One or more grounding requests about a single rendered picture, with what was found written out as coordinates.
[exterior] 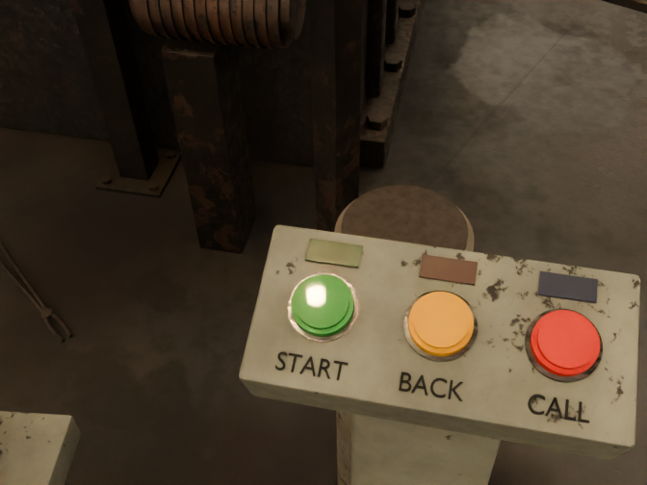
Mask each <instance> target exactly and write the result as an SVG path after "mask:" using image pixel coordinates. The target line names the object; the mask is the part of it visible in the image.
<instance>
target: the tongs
mask: <svg viewBox="0 0 647 485"><path fill-rule="evenodd" d="M0 247H1V248H2V250H3V251H4V253H5V254H6V256H7V258H8V259H9V261H10V262H11V264H12V265H13V267H14V269H15V270H16V271H17V273H18V274H19V276H20V277H21V279H22V280H23V282H24V283H25V284H26V286H27V287H28V289H29V290H30V292H31V293H32V294H30V293H29V292H28V291H27V290H26V288H25V287H24V286H23V285H22V284H21V283H20V282H19V281H18V280H17V278H16V277H15V276H14V275H13V274H12V273H11V272H10V271H9V269H8V268H7V267H6V266H5V265H4V264H3V263H2V262H1V261H0V267H1V268H2V269H3V270H4V271H5V272H6V273H7V274H8V275H9V276H10V277H11V279H12V280H13V281H14V283H15V284H16V285H17V286H18V287H19V288H20V289H21V291H23V292H24V293H25V294H26V295H27V296H28V297H29V299H30V300H31V301H32V302H33V303H34V304H35V305H36V306H37V307H38V309H39V310H40V311H41V313H40V314H41V316H42V318H43V319H44V322H45V324H46V325H47V326H48V328H49V329H50V331H51V332H52V334H53V335H54V336H55V337H56V338H57V339H58V340H59V341H60V342H61V343H63V342H64V341H65V339H64V338H63V337H62V336H61V335H60V334H59V333H58V332H57V331H56V330H55V328H54V327H53V326H52V324H51V323H50V321H49V319H51V318H55V320H56V321H57V322H58V323H59V324H60V325H61V326H62V327H63V328H64V330H65V332H66V334H67V336H68V337H69V338H72V337H73V335H72V333H71V331H70V330H69V328H68V326H67V325H66V324H65V323H64V322H63V320H62V319H61V318H60V317H59V316H58V315H57V314H54V313H53V311H52V309H51V308H47V307H46V306H45V304H44V303H43V301H42V300H41V298H40V297H39V295H38V294H37V292H36V291H35V289H34V288H33V287H32V285H31V284H30V282H29V281H28V279H27V278H26V277H25V275H24V274H23V272H22V271H21V269H20V268H19V267H18V265H17V264H16V262H15V261H14V259H13V257H12V256H11V254H10V253H9V251H8V250H7V248H6V247H5V246H4V245H3V243H2V242H1V240H0Z"/></svg>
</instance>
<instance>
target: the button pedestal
mask: <svg viewBox="0 0 647 485"><path fill-rule="evenodd" d="M310 239H317V240H324V241H331V242H337V243H350V244H357V245H363V250H362V255H361V260H360V266H359V268H350V267H343V266H336V265H330V264H324V263H317V262H310V261H305V258H306V253H307V249H308V244H309V241H310ZM423 254H425V255H431V256H438V257H445V258H452V259H458V260H465V261H472V262H478V268H477V276H476V284H475V286H474V285H467V284H460V283H454V282H448V281H441V280H434V279H427V278H421V277H419V272H420V265H421V260H422V255H423ZM539 271H546V272H552V273H559V274H566V275H573V276H579V277H586V278H594V279H598V292H597V303H591V302H584V301H578V300H571V299H565V298H558V297H551V296H545V295H539V294H537V291H538V280H539ZM318 274H329V275H333V276H336V277H338V278H340V279H341V280H343V281H344V282H345V283H346V284H347V285H348V286H349V288H350V290H351V292H352V296H353V300H354V312H353V315H352V318H351V320H350V322H349V324H348V325H347V326H346V327H345V328H344V329H343V330H342V331H340V332H338V333H337V334H334V335H332V336H327V337H317V336H313V335H310V334H308V333H306V332H305V331H303V330H302V329H301V328H300V327H299V326H298V324H297V323H296V321H295V319H294V316H293V314H292V309H291V301H292V296H293V293H294V291H295V289H296V288H297V286H298V285H299V284H300V283H301V282H302V281H304V280H305V279H307V278H308V277H311V276H313V275H318ZM434 292H446V293H450V294H455V295H456V296H458V297H460V298H461V299H462V300H463V301H464V302H465V303H466V304H467V305H468V306H469V308H470V310H471V312H472V314H473V318H474V329H473V333H472V336H471V339H470V341H469V342H468V343H467V344H466V345H465V347H463V348H462V349H461V350H460V351H458V352H456V353H455V354H452V355H448V356H435V355H431V354H429V353H426V352H424V351H423V350H421V349H420V348H419V347H417V345H416V344H415V343H414V342H413V340H412V338H411V336H410V333H409V329H408V318H409V314H410V311H411V308H412V307H413V305H414V304H415V303H416V301H417V300H418V299H420V298H421V297H422V296H424V295H426V294H430V293H434ZM639 306H640V279H639V276H638V275H635V274H629V273H623V272H616V271H609V270H601V269H595V268H582V267H575V266H568V265H562V264H555V263H547V262H540V261H534V260H527V259H520V258H513V257H506V256H500V255H492V254H485V253H478V252H472V251H465V250H458V249H451V248H445V247H438V246H430V245H423V244H416V243H410V242H397V241H390V240H384V239H376V238H369V237H362V236H355V235H349V234H342V233H335V232H328V231H321V230H314V229H307V228H300V227H294V226H287V225H280V224H279V225H276V226H275V227H274V229H273V232H272V240H271V244H270V248H269V252H268V257H267V261H266V264H265V268H264V272H263V276H262V281H261V285H260V289H259V293H258V296H257V301H256V305H255V309H254V313H253V317H252V321H251V326H250V329H249V333H248V337H247V341H246V349H245V353H244V357H243V361H242V364H241V369H240V373H239V376H240V380H241V381H242V382H243V383H244V385H245V386H246V387H247V389H248V390H249V391H250V392H251V393H252V394H253V395H254V396H260V397H264V398H270V399H276V400H281V401H287V402H293V403H297V404H303V405H308V406H314V407H320V408H324V409H330V410H335V411H341V412H347V413H351V467H350V485H488V482H489V478H490V475H491V472H492V470H493V466H494V463H495V460H496V457H497V453H498V450H499V447H500V444H501V440H504V441H509V442H514V443H519V444H525V445H531V446H536V447H545V448H551V449H557V450H562V451H568V452H574V453H578V454H584V455H589V456H595V457H601V458H606V459H612V458H615V457H617V456H618V455H620V454H622V453H624V452H626V451H628V450H630V449H631V448H633V447H634V444H635V421H636V392H637V364H638V335H639ZM557 310H568V311H573V312H576V313H578V314H580V315H582V316H584V317H585V318H587V319H588V320H589V321H590V322H591V323H592V324H593V326H594V327H595V329H596V330H597V332H598V335H599V338H600V352H599V355H598V358H597V360H596V361H595V363H594V364H593V365H592V366H591V367H590V368H589V369H588V370H587V371H585V372H583V373H581V374H579V375H575V376H559V375H555V374H553V373H550V372H549V371H547V370H545V369H544V368H542V367H541V366H540V365H539V364H538V362H537V361H536V360H535V358H534V356H533V354H532V351H531V332H532V329H533V328H534V326H535V325H536V323H537V322H538V321H539V320H540V319H541V318H542V317H543V316H545V315H546V314H548V313H551V312H553V311H557Z"/></svg>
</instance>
